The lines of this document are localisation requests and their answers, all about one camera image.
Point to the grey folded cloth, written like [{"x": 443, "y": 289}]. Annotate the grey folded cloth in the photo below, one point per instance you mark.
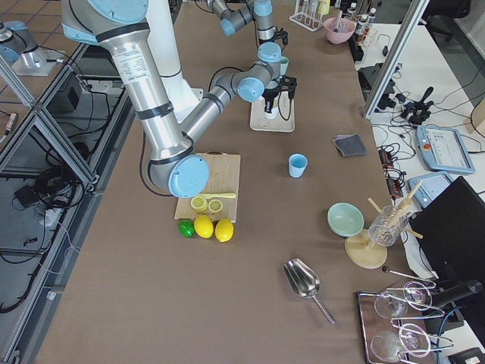
[{"x": 349, "y": 145}]

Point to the white pillar base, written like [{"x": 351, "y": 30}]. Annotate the white pillar base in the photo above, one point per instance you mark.
[{"x": 163, "y": 46}]

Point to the wooden cup stand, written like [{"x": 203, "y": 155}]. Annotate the wooden cup stand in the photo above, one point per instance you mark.
[{"x": 366, "y": 254}]

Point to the lemon half near board edge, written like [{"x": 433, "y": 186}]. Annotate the lemon half near board edge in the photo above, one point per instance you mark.
[{"x": 199, "y": 203}]

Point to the pink bowl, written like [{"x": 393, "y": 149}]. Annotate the pink bowl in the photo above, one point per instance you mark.
[{"x": 341, "y": 33}]

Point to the green bowl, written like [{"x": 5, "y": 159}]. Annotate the green bowl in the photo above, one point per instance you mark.
[{"x": 345, "y": 219}]

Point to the yellow plastic knife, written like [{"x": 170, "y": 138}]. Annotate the yellow plastic knife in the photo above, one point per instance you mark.
[{"x": 217, "y": 195}]

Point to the wooden cutting board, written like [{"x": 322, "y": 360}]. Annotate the wooden cutting board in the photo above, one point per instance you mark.
[{"x": 224, "y": 178}]

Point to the whole yellow lemon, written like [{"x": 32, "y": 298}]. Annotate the whole yellow lemon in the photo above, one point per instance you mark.
[
  {"x": 224, "y": 230},
  {"x": 204, "y": 226}
]

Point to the metal scoop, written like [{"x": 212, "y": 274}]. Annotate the metal scoop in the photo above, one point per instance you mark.
[{"x": 305, "y": 283}]

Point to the clear textured glass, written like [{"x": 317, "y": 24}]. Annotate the clear textured glass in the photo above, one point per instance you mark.
[{"x": 386, "y": 228}]

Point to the pale yellow cup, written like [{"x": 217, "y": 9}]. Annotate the pale yellow cup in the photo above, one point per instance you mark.
[{"x": 270, "y": 115}]

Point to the cream rabbit tray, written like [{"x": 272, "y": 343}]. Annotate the cream rabbit tray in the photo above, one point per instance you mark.
[{"x": 284, "y": 121}]

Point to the wire glass rack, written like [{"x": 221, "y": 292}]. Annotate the wire glass rack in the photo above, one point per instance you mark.
[{"x": 393, "y": 324}]

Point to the green lime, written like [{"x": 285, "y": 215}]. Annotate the green lime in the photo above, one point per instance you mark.
[{"x": 186, "y": 228}]

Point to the blue cup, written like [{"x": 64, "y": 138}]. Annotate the blue cup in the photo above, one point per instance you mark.
[{"x": 297, "y": 165}]

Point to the green cup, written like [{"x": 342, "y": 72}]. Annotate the green cup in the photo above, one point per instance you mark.
[{"x": 284, "y": 64}]

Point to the lemon half by knife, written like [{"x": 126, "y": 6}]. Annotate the lemon half by knife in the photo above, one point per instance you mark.
[{"x": 215, "y": 206}]

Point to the black monitor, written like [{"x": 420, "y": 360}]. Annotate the black monitor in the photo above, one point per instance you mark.
[{"x": 453, "y": 232}]

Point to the blue teach pendant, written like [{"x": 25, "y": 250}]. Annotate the blue teach pendant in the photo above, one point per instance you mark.
[{"x": 442, "y": 149}]

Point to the white dish rack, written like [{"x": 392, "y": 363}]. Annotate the white dish rack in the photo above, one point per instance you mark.
[{"x": 310, "y": 13}]

